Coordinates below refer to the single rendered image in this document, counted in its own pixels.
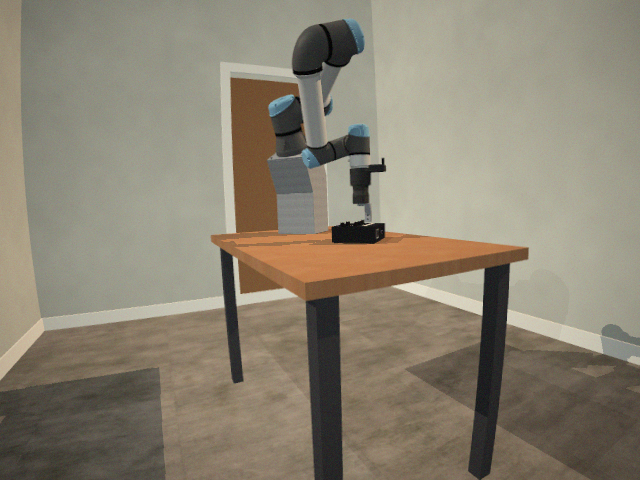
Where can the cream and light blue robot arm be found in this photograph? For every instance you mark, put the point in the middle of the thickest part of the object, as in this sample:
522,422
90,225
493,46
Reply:
331,46

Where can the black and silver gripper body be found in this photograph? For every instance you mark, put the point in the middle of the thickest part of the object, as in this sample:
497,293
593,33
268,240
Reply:
360,176

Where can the black lighting desk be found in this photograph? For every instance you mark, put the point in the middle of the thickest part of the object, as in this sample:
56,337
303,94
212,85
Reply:
354,233

